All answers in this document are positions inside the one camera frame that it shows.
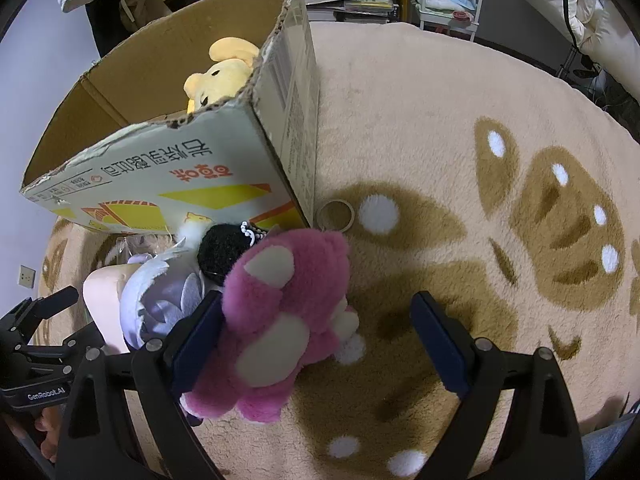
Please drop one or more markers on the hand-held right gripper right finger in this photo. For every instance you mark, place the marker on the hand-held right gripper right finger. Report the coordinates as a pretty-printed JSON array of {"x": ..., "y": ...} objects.
[{"x": 442, "y": 350}]

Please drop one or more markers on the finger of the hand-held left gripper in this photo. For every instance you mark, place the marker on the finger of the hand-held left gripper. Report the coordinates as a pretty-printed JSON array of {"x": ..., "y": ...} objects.
[
  {"x": 47, "y": 302},
  {"x": 65, "y": 347}
]

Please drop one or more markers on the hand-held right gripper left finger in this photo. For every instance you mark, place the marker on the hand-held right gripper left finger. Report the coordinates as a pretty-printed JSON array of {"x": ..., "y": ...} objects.
[{"x": 200, "y": 345}]

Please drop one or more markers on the pink soft cushion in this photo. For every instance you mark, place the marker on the pink soft cushion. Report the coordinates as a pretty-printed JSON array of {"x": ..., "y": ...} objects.
[{"x": 102, "y": 305}]

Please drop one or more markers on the lavender plush doll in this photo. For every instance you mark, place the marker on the lavender plush doll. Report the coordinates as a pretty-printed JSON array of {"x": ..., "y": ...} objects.
[{"x": 160, "y": 290}]

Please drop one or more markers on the pink bear plush toy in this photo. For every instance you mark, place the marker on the pink bear plush toy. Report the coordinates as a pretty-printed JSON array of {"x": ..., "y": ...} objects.
[{"x": 280, "y": 310}]

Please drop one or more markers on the white fluffy plush toy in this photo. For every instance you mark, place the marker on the white fluffy plush toy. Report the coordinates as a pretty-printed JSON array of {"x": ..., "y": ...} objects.
[{"x": 192, "y": 234}]

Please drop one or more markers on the printed cardboard box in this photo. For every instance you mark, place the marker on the printed cardboard box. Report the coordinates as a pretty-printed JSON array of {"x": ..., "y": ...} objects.
[{"x": 225, "y": 160}]

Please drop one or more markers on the person's left hand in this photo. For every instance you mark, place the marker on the person's left hand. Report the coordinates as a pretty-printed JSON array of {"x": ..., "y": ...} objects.
[{"x": 49, "y": 435}]

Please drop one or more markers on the beige tape roll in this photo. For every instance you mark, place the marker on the beige tape roll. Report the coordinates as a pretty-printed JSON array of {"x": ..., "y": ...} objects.
[{"x": 325, "y": 217}]

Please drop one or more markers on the grey blue cloth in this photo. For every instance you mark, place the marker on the grey blue cloth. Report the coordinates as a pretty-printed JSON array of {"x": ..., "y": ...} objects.
[{"x": 607, "y": 440}]

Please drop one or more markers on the beige printed blanket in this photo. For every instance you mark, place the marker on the beige printed blanket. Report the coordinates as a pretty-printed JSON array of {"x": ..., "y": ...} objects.
[{"x": 425, "y": 135}]

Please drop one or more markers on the yellow plush toy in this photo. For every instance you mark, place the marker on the yellow plush toy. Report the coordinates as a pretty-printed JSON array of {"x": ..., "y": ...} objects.
[{"x": 220, "y": 77}]

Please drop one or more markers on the black hanging garment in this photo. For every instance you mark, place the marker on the black hanging garment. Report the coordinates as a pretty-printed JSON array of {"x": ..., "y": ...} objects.
[{"x": 107, "y": 25}]

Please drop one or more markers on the khaki coat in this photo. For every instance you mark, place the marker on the khaki coat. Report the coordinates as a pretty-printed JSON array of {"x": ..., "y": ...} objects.
[{"x": 147, "y": 5}]

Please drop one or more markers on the pile of books and magazines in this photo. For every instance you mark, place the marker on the pile of books and magazines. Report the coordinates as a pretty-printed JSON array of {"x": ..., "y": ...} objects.
[{"x": 350, "y": 5}]

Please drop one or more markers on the cream folding lounge chair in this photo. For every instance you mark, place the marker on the cream folding lounge chair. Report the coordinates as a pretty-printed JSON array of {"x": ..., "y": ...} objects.
[{"x": 575, "y": 0}]

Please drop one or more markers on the white wall socket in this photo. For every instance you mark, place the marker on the white wall socket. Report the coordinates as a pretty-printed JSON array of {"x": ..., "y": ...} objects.
[{"x": 27, "y": 276}]

